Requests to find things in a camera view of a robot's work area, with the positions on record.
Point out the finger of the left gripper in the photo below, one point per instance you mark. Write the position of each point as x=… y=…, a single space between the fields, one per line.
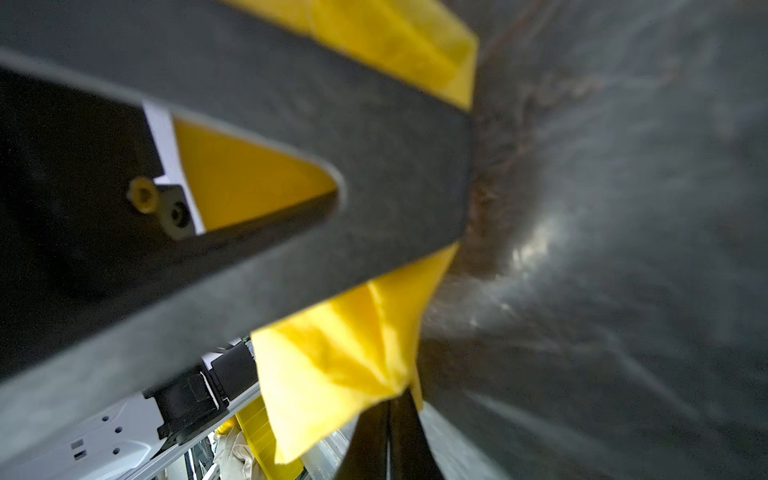
x=100 y=301

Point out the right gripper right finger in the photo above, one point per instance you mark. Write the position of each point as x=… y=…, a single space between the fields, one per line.
x=410 y=456

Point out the yellow paper napkin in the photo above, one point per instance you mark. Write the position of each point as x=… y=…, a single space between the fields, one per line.
x=321 y=367

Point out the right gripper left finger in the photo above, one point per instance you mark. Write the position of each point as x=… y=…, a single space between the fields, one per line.
x=366 y=457

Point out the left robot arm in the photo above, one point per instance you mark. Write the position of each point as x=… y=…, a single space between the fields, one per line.
x=130 y=432

